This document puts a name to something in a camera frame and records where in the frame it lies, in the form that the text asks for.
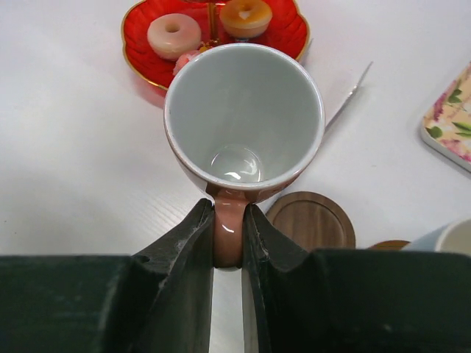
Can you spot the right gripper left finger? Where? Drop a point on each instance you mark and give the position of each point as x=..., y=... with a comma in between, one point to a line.
x=158, y=300

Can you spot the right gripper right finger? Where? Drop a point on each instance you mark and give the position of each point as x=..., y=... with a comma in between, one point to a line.
x=348, y=300

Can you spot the brown saucer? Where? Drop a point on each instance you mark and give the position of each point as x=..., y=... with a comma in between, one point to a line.
x=390, y=245

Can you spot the dark wooden coaster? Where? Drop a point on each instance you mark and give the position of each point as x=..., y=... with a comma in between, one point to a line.
x=312, y=221

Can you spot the blue mug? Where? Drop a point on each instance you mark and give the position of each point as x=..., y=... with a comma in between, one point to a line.
x=453, y=238

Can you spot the pink handled white cup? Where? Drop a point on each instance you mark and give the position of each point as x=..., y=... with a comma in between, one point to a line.
x=243, y=121

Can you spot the metal tongs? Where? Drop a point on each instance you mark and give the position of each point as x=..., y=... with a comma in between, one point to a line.
x=349, y=98

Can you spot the floral serving tray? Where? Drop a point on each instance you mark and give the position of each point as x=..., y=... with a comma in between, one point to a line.
x=446, y=125

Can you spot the white frosted donut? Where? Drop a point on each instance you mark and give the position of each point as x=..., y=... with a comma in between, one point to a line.
x=172, y=35

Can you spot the red three-tier cake stand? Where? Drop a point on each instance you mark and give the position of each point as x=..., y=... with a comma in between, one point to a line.
x=288, y=31

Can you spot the orange glazed donut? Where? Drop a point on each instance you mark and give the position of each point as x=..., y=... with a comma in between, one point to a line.
x=245, y=19

